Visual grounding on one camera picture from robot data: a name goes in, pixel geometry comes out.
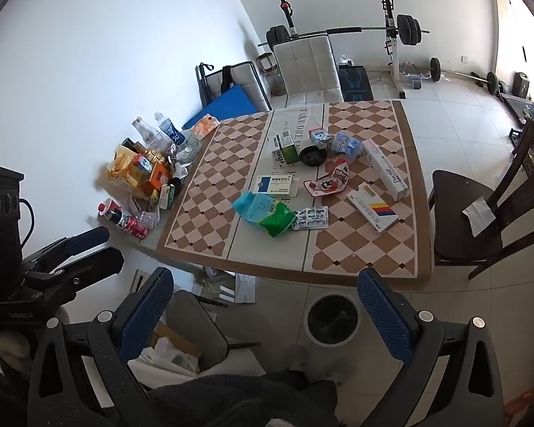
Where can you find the red plastic bag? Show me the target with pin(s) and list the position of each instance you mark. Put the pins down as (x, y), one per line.
(520, 404)

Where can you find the white box with coloured stripes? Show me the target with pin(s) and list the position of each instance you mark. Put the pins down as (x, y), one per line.
(374, 209)

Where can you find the long white box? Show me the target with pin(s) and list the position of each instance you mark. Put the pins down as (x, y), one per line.
(385, 169)

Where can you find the teal plastic bag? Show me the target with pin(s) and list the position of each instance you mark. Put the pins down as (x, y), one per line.
(249, 204)

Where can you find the orange snack packet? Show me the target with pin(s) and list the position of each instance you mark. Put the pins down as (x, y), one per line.
(204, 125)

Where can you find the white tissue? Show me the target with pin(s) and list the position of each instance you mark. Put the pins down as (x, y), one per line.
(477, 217)

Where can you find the person's left forearm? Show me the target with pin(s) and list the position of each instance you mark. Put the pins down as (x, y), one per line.
(10, 350)

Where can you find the clear plastic cup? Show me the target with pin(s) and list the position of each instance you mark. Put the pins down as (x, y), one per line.
(149, 218)

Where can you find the white bin with black liner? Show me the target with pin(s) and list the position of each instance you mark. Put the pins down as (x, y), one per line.
(333, 320)

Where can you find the long barbell with black plates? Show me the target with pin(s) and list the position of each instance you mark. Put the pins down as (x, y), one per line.
(338, 30)

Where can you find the red white snack wrapper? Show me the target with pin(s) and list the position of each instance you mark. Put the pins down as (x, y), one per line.
(327, 184)

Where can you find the black ashtray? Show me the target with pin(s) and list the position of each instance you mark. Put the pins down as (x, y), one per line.
(312, 156)

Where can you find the small black bowl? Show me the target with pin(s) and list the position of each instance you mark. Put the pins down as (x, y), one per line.
(176, 184)

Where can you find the silver blister pack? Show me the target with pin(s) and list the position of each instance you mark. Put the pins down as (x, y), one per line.
(309, 219)

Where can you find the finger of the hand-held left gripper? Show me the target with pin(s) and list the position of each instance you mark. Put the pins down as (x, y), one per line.
(87, 238)
(95, 264)

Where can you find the orange box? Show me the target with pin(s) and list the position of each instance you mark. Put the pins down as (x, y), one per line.
(155, 179)

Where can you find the brown cardboard piece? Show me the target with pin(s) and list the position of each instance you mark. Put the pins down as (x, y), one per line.
(173, 336)

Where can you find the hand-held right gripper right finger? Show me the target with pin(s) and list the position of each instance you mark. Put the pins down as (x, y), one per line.
(382, 316)

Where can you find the person's dark trousers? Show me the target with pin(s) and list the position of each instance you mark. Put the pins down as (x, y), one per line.
(249, 400)

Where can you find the dark wooden chair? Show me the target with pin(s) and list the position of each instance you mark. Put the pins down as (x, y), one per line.
(467, 240)

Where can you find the brown checkered tablecloth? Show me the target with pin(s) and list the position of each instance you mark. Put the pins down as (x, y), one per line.
(204, 187)

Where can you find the white barbell rack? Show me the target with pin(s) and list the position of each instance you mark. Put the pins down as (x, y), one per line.
(394, 53)

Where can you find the blue label water bottle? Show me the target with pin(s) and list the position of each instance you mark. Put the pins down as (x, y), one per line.
(171, 131)

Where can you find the dark green case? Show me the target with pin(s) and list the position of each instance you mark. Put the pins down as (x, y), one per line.
(523, 84)

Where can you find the small blue red box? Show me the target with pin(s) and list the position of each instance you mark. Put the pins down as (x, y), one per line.
(143, 163)

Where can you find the yellow snack bag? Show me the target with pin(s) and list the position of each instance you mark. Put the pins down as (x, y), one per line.
(122, 167)

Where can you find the blue white plastic packet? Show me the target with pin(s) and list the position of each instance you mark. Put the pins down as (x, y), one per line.
(347, 144)

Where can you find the red cola can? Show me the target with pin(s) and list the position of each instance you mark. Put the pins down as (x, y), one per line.
(135, 227)

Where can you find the blue white medicine box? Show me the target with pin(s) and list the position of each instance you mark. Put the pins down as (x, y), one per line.
(273, 185)

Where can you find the cola bottle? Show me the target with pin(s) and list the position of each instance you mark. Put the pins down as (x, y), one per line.
(111, 211)

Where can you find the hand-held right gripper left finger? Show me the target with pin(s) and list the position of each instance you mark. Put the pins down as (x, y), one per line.
(147, 311)

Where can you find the grey chair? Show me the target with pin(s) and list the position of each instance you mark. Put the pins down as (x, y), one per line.
(196, 320)

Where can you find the black printed bag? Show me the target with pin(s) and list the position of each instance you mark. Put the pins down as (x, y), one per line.
(356, 82)

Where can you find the blue mat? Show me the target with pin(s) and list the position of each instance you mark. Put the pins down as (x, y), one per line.
(231, 106)

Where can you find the gold bottle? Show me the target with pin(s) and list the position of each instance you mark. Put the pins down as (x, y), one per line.
(155, 153)

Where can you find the white printed cardboard sheet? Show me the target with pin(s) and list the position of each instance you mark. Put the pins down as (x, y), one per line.
(244, 289)

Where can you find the white padded chair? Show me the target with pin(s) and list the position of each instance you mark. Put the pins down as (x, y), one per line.
(307, 66)

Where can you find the clear glass bottle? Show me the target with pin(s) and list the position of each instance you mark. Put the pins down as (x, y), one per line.
(142, 131)

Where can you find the short barbell with black plates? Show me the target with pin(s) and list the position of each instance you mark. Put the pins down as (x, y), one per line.
(460, 72)

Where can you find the green plastic bag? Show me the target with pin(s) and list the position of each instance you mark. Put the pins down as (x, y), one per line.
(278, 220)

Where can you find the small plastic bottle red cap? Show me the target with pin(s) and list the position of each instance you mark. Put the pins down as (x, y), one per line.
(319, 138)

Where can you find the green white carton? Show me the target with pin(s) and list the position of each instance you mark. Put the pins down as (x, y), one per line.
(167, 196)

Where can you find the green white medicine box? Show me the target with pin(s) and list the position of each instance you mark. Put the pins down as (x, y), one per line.
(287, 153)

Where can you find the white cloth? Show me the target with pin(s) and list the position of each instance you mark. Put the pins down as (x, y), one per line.
(169, 356)

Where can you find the crumpled clear plastic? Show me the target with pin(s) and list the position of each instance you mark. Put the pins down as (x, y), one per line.
(184, 155)

